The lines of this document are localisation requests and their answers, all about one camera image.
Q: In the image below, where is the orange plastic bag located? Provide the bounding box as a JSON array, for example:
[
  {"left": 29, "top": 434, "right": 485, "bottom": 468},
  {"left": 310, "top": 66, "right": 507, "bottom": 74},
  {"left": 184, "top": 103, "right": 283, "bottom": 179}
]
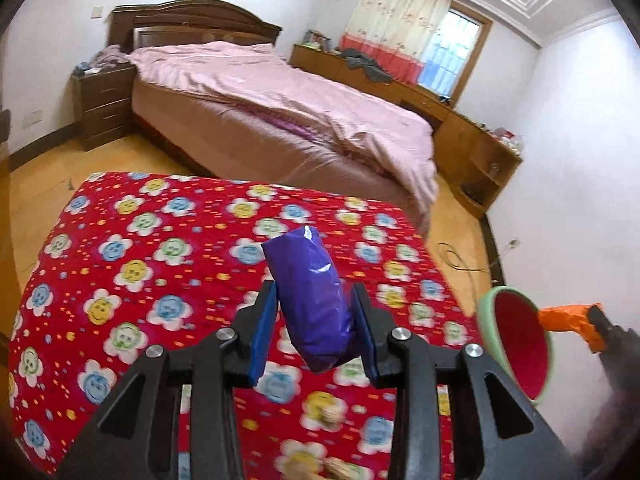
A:
[{"left": 539, "top": 304, "right": 606, "bottom": 353}]

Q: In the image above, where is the purple plastic packet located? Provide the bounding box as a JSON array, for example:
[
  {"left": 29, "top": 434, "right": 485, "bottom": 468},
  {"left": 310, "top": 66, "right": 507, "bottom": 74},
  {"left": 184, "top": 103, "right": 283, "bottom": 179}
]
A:
[{"left": 261, "top": 225, "right": 348, "bottom": 373}]

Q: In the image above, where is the brown wooden panel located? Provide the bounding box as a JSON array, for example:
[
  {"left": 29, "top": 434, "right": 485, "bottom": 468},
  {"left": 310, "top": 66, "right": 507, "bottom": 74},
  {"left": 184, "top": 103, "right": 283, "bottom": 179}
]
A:
[{"left": 0, "top": 150, "right": 22, "bottom": 341}]

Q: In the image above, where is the wooden bed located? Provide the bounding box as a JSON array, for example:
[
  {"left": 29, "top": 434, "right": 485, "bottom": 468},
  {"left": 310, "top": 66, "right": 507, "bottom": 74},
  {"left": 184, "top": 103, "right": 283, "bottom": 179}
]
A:
[{"left": 109, "top": 0, "right": 440, "bottom": 233}]

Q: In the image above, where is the watermelon-shaped bin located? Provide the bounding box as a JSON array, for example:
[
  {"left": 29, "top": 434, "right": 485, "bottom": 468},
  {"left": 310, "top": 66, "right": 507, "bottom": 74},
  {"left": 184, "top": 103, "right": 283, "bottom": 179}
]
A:
[{"left": 476, "top": 286, "right": 555, "bottom": 408}]

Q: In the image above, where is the thin floor cable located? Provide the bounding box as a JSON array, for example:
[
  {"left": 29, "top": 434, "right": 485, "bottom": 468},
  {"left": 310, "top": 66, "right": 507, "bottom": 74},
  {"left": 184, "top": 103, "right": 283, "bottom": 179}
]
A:
[{"left": 438, "top": 241, "right": 497, "bottom": 274}]

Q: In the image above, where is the floral curtain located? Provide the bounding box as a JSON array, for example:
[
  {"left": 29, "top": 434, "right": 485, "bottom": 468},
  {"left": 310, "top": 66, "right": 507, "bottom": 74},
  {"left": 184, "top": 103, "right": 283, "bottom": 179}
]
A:
[{"left": 340, "top": 0, "right": 452, "bottom": 86}]

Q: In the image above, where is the dark grey cloth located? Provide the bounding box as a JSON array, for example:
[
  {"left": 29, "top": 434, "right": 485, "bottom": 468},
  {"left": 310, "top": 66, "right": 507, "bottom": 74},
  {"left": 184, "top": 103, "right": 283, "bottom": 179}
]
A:
[{"left": 342, "top": 49, "right": 396, "bottom": 83}]

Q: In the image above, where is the wooden nightstand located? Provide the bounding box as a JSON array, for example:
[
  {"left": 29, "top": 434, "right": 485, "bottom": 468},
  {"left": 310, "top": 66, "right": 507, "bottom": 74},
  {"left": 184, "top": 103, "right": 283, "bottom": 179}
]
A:
[{"left": 71, "top": 65, "right": 137, "bottom": 152}]

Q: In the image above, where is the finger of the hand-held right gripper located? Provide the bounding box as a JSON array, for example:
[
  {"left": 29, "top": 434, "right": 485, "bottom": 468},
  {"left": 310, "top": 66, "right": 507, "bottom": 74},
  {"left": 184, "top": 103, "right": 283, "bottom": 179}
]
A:
[{"left": 587, "top": 305, "right": 626, "bottom": 357}]

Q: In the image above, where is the long wooden cabinet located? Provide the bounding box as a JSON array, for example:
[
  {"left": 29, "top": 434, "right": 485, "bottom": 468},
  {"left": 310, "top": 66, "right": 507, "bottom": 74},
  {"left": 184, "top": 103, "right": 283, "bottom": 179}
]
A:
[{"left": 290, "top": 42, "right": 525, "bottom": 220}]

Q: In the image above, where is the pile of clothes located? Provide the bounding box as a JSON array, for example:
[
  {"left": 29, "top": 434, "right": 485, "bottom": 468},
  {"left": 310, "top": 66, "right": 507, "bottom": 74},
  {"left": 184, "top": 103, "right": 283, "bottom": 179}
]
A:
[{"left": 75, "top": 45, "right": 132, "bottom": 73}]

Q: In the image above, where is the pink quilt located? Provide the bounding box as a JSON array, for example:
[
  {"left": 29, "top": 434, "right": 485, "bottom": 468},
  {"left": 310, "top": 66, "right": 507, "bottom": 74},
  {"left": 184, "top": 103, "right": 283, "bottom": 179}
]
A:
[{"left": 127, "top": 41, "right": 440, "bottom": 211}]

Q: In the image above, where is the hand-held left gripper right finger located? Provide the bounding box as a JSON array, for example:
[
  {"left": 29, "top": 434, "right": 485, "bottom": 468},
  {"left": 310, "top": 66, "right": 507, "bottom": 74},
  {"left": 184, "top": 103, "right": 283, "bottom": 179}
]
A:
[{"left": 351, "top": 283, "right": 583, "bottom": 480}]

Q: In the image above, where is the barred window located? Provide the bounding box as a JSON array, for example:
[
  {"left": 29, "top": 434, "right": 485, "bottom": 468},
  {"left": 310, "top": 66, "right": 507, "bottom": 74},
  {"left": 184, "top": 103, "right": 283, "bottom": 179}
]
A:
[{"left": 417, "top": 4, "right": 493, "bottom": 107}]

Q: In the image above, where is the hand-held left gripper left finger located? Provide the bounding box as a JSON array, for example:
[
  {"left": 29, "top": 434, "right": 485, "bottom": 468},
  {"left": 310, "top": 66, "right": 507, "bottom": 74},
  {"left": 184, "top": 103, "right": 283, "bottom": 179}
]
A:
[{"left": 57, "top": 280, "right": 278, "bottom": 480}]

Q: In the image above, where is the red flower-printed blanket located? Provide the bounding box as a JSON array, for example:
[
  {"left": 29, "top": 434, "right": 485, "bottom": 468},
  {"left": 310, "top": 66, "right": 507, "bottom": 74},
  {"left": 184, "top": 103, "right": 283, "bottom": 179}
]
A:
[{"left": 7, "top": 171, "right": 486, "bottom": 480}]

